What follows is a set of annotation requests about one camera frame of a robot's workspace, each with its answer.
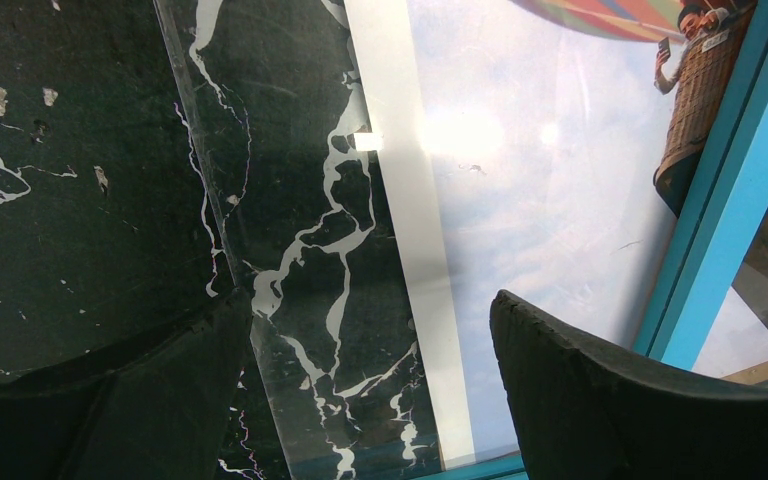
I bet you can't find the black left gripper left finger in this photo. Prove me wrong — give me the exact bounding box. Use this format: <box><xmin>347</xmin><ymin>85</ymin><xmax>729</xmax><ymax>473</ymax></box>
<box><xmin>0</xmin><ymin>289</ymin><xmax>252</xmax><ymax>479</ymax></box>

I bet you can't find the hot air balloon photo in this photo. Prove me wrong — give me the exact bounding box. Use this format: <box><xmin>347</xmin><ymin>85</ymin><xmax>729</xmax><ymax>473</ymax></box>
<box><xmin>344</xmin><ymin>0</ymin><xmax>768</xmax><ymax>468</ymax></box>

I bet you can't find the blue wooden picture frame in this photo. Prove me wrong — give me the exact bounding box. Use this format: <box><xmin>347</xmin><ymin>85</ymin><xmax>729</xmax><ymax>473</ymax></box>
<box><xmin>417</xmin><ymin>0</ymin><xmax>768</xmax><ymax>480</ymax></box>

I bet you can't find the clear glass frame pane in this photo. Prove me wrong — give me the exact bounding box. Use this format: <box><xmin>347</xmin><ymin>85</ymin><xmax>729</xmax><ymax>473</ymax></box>
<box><xmin>153</xmin><ymin>0</ymin><xmax>690</xmax><ymax>480</ymax></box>

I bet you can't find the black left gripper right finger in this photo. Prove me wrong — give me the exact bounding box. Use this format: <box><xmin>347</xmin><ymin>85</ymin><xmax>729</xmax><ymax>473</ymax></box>
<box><xmin>489</xmin><ymin>290</ymin><xmax>768</xmax><ymax>479</ymax></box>

